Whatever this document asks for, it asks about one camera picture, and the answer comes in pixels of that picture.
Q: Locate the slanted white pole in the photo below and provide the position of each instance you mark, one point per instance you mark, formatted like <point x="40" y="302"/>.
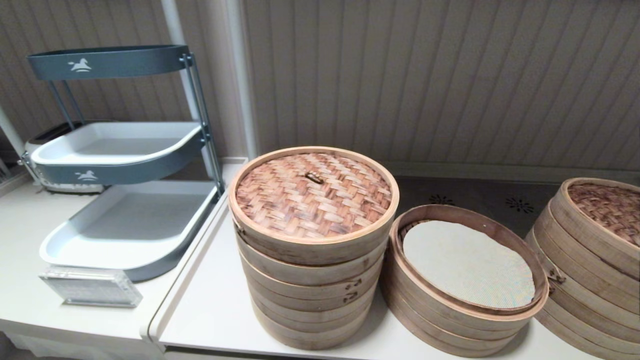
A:
<point x="11" y="131"/>

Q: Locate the dark teal rack shelf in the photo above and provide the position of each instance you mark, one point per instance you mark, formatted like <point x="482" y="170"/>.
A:
<point x="125" y="62"/>

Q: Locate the clear acrylic warning sign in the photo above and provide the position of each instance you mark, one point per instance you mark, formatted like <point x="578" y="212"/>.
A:
<point x="90" y="290"/>

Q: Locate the tall bamboo steamer stack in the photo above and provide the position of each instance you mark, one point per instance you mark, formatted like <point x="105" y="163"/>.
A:
<point x="310" y="320"/>

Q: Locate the dark cooktop panel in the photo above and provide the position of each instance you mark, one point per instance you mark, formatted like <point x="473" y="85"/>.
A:
<point x="480" y="197"/>

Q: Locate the white toaster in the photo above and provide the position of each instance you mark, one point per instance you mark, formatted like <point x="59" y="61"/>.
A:
<point x="70" y="188"/>

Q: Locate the white and teal curved tray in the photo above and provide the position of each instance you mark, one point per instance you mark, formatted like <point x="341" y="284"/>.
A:
<point x="115" y="145"/>

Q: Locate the thick white upright pole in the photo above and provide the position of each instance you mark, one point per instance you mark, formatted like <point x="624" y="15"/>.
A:
<point x="237" y="60"/>

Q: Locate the teal rack double post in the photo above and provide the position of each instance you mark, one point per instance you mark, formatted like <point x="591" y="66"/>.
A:
<point x="205" y="134"/>

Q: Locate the thin teal rack rods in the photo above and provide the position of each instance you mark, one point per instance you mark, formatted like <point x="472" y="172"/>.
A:
<point x="61" y="105"/>

